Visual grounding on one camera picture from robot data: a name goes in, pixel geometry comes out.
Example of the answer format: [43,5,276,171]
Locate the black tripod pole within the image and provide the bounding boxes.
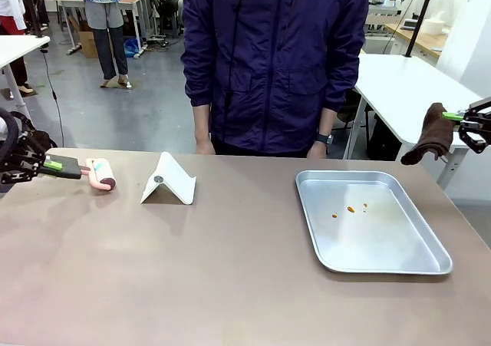
[404,0,438,58]

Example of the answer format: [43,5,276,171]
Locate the silver metal tray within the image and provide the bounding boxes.
[295,170,453,275]

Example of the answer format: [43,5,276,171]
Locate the brown towel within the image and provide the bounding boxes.
[400,102,456,166]

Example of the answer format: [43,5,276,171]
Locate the person in blue patterned shirt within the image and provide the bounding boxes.
[71,0,146,90]

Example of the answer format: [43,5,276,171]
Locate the person's right hand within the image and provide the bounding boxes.
[194,137,217,156]

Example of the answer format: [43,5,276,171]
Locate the cardboard box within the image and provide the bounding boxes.
[68,15,99,60]

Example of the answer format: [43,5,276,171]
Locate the white table with white legs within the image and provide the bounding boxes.
[342,53,491,190]

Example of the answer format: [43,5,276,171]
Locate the white folded roller stand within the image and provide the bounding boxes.
[140,150,197,206]

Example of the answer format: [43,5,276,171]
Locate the person's black trousers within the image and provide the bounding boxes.
[211,133,320,158]

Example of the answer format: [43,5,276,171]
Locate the person's left forearm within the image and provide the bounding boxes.
[317,107,338,136]

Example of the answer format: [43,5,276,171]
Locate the wooden workbench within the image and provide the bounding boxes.
[383,22,448,59]

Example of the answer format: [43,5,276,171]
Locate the white table with black clamp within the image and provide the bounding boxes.
[0,35,51,121]

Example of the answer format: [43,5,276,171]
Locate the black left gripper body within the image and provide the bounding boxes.
[0,148,18,173]

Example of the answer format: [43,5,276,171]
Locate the pink lint roller black handle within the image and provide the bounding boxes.
[46,157,117,193]

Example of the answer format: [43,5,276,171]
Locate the person in navy jacket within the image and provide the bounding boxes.
[180,0,371,157]

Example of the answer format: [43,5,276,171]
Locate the blue plastic bag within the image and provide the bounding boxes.
[124,37,142,58]

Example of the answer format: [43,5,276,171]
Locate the person in white coat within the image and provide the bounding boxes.
[0,0,38,96]

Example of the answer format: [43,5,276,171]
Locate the person's right forearm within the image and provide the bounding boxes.
[192,103,213,141]

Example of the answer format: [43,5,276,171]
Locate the person's left hand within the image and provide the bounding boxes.
[306,141,328,160]

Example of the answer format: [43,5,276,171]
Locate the thick black cable sleeve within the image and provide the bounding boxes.
[0,107,21,163]

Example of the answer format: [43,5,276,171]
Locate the thin black hanging cable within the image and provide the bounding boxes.
[40,48,66,148]

